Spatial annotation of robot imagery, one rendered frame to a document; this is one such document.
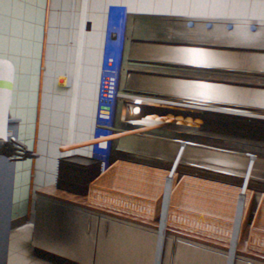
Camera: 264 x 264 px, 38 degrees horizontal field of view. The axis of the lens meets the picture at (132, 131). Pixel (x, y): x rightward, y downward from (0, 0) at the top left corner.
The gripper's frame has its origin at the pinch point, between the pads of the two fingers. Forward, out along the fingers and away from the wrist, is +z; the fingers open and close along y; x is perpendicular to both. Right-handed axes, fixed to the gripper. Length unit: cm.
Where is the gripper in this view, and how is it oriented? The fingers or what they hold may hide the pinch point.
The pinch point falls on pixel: (32, 155)
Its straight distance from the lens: 190.3
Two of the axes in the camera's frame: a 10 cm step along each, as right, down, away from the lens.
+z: 8.9, 1.7, -4.1
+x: -4.3, 1.1, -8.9
